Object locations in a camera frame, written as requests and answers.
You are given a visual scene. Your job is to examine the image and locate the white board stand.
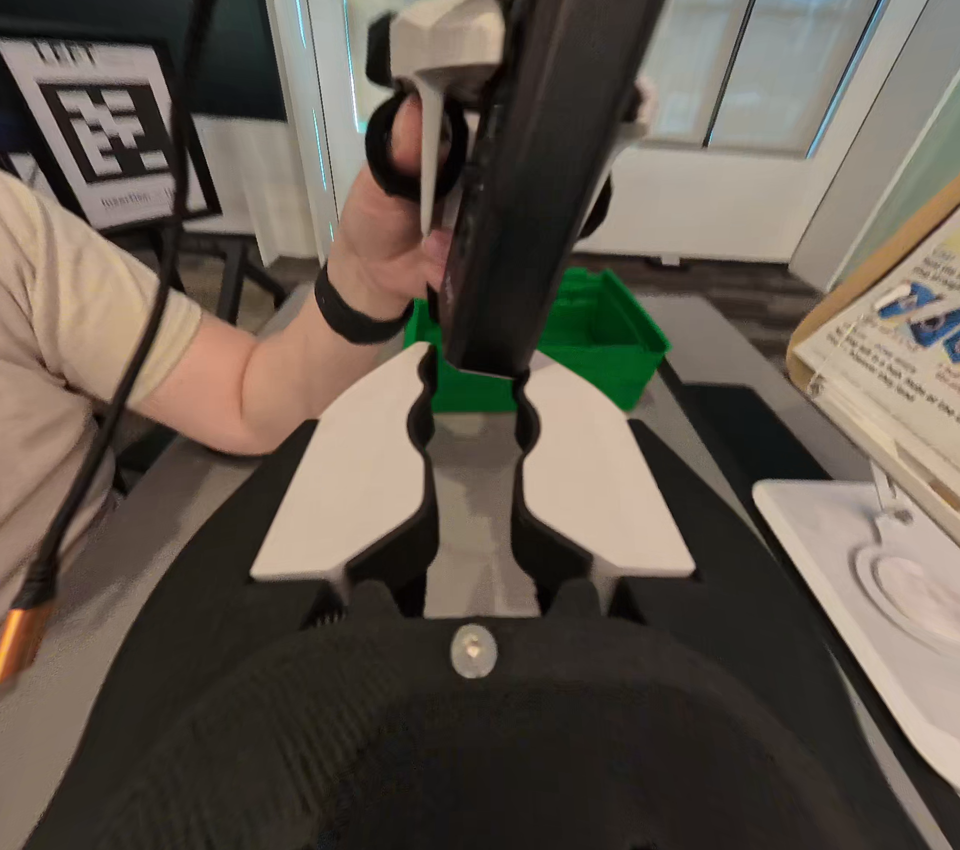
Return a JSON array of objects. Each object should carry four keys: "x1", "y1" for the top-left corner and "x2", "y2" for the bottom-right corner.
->
[{"x1": 752, "y1": 467, "x2": 960, "y2": 794}]

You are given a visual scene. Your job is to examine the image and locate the black easel stand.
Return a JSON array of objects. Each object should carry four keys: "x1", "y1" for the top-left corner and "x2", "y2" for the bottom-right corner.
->
[{"x1": 112, "y1": 227, "x2": 286, "y2": 326}]

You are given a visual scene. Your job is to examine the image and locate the instruction sheet on wooden board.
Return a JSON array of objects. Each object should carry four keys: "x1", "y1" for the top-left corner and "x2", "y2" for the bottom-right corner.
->
[{"x1": 786, "y1": 175, "x2": 960, "y2": 543}]

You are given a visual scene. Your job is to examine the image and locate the person's left forearm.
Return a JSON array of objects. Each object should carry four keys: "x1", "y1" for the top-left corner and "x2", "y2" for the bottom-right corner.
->
[{"x1": 131, "y1": 295, "x2": 410, "y2": 458}]

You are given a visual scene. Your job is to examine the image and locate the person's left hand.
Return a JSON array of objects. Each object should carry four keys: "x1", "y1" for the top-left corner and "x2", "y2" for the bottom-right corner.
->
[{"x1": 327, "y1": 102, "x2": 455, "y2": 311}]

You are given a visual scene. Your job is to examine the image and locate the frosted glass window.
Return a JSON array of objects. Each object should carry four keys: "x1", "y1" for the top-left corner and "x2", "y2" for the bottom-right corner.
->
[{"x1": 637, "y1": 0, "x2": 946, "y2": 157}]

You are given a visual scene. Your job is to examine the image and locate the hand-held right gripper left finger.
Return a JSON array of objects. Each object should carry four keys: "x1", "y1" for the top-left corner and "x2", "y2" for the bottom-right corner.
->
[{"x1": 249, "y1": 342, "x2": 438, "y2": 582}]

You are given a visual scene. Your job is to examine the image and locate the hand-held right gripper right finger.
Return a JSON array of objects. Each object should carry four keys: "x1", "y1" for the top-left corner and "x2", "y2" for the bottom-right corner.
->
[{"x1": 516, "y1": 362, "x2": 697, "y2": 579}]

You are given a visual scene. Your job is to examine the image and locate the green plastic bin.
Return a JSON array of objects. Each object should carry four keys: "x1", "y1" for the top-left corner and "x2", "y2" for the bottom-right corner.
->
[{"x1": 405, "y1": 268, "x2": 672, "y2": 416}]

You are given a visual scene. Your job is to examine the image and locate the black wristband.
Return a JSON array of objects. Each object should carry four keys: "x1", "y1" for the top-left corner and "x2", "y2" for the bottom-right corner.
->
[{"x1": 313, "y1": 262, "x2": 415, "y2": 346}]

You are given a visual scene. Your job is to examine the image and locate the framed marker sign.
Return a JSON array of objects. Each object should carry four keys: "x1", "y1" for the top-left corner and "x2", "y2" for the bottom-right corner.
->
[{"x1": 0, "y1": 21, "x2": 222, "y2": 232}]

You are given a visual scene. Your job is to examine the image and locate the black multi-port usb hub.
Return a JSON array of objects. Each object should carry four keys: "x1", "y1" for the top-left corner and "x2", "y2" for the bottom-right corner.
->
[{"x1": 438, "y1": 0, "x2": 706, "y2": 380}]

